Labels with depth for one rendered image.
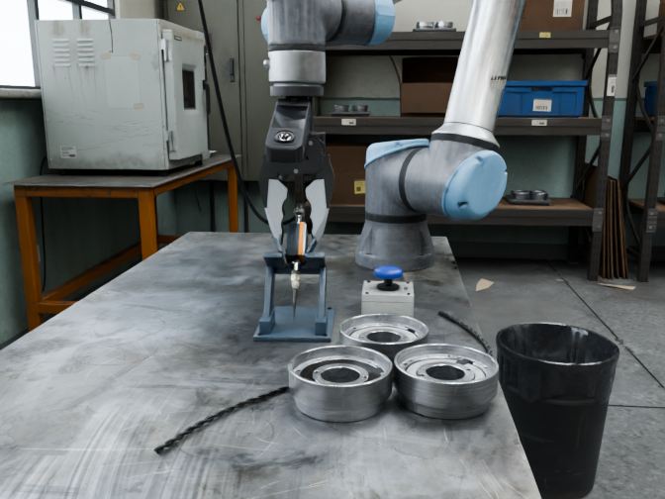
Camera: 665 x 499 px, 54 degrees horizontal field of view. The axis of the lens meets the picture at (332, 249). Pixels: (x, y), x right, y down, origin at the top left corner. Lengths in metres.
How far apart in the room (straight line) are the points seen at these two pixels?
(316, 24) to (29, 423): 0.56
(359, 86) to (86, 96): 2.22
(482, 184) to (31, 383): 0.71
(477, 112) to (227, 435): 0.70
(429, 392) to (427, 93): 3.56
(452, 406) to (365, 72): 4.13
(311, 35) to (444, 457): 0.54
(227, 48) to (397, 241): 3.51
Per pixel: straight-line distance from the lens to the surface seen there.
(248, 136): 4.54
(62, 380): 0.79
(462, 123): 1.11
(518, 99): 4.23
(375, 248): 1.19
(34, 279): 2.99
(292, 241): 0.87
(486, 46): 1.14
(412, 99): 4.13
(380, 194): 1.18
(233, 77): 4.55
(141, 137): 2.93
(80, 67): 3.02
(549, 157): 4.79
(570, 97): 4.30
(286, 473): 0.57
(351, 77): 4.68
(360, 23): 0.93
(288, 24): 0.87
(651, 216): 4.40
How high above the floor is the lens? 1.10
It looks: 13 degrees down
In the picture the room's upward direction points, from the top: straight up
